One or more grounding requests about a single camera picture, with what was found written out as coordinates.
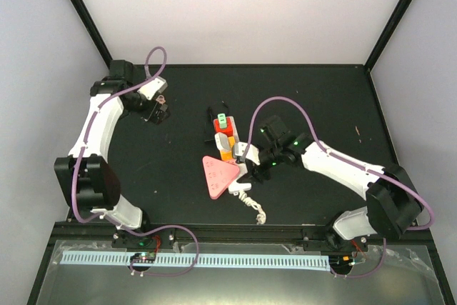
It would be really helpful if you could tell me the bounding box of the red cube socket adapter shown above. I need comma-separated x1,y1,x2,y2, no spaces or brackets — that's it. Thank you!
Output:
214,116,236,137

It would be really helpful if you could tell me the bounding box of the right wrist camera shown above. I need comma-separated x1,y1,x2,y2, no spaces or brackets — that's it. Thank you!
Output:
232,142,260,166

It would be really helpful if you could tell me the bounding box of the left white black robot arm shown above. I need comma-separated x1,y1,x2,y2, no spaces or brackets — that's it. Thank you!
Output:
54,60,170,247

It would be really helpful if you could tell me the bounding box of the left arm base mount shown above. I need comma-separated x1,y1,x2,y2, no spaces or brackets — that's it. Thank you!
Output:
110,226,176,251

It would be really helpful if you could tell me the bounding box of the white power strip cord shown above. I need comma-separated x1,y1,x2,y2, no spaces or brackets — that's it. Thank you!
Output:
238,191,268,226

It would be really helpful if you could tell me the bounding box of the white slotted cable duct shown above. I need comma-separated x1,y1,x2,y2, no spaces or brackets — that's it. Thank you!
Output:
60,251,331,271

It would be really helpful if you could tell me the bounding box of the purple cable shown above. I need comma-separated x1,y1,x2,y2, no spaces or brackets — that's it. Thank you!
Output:
71,46,200,278
236,96,436,279

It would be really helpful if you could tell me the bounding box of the pink triangular power strip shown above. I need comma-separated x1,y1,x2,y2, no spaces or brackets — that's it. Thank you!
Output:
202,156,240,200

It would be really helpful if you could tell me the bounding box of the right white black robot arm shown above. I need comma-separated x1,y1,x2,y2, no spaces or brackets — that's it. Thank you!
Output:
232,116,424,251

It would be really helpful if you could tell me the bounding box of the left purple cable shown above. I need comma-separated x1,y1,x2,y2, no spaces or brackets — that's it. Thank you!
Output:
71,46,200,278

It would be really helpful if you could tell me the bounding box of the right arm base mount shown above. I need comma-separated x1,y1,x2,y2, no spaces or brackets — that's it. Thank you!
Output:
301,226,368,252

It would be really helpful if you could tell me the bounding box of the yellow cube socket adapter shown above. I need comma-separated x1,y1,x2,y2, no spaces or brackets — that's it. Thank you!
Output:
218,134,236,161

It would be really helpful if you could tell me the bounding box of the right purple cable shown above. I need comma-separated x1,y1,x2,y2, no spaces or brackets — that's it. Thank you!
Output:
236,96,436,279

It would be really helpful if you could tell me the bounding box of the green white plug adapter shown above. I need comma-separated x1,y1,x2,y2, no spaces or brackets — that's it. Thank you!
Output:
217,113,229,129

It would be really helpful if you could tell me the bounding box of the white long power strip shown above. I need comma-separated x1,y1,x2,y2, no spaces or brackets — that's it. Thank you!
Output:
227,118,251,196

